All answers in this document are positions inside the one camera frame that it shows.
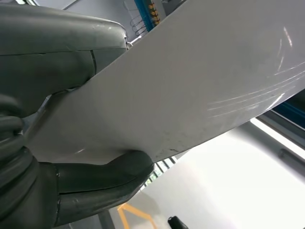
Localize blue column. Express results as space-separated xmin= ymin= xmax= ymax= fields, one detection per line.
xmin=133 ymin=0 xmax=160 ymax=32

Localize small black object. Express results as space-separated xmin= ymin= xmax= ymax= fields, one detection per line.
xmin=167 ymin=216 xmax=189 ymax=229

